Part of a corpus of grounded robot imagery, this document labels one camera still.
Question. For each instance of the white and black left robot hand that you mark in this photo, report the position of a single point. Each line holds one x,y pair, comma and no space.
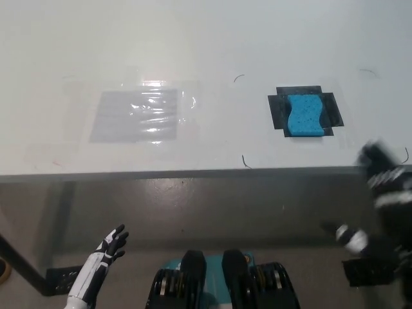
96,264

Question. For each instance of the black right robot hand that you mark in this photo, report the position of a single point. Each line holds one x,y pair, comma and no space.
389,193

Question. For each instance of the blue wavy sponge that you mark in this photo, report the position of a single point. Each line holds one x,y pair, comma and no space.
304,116

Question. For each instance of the black and teal robot body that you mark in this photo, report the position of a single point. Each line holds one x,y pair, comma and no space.
225,283

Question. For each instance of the yellow tape roll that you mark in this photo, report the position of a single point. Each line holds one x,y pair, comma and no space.
4,268

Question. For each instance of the black tape patch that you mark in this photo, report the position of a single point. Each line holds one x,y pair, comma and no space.
277,111

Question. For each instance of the clear plastic sheet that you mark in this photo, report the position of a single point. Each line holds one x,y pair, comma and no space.
128,119

